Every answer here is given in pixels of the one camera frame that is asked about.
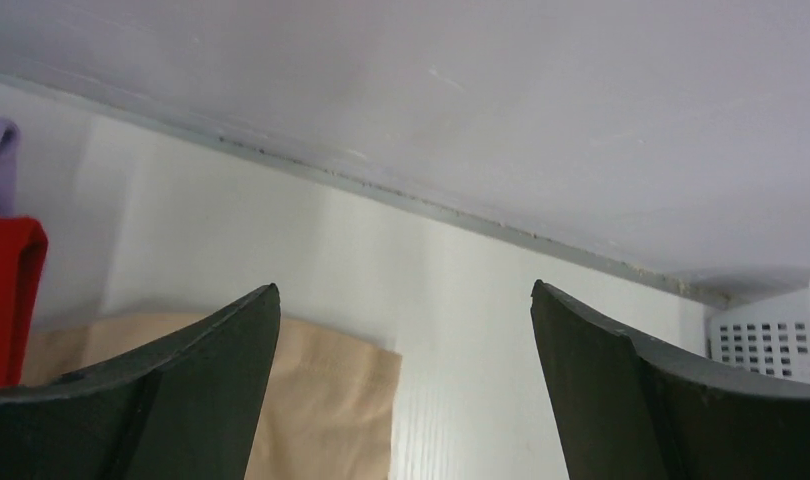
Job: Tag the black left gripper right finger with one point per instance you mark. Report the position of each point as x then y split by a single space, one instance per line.
628 405

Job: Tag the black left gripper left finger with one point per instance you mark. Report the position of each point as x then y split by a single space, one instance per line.
184 406

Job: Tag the beige t shirt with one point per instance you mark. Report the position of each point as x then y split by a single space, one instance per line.
327 412

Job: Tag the white plastic basket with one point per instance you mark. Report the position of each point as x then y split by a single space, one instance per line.
770 337

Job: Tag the folded red t shirt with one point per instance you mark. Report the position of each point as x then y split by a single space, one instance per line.
23 248

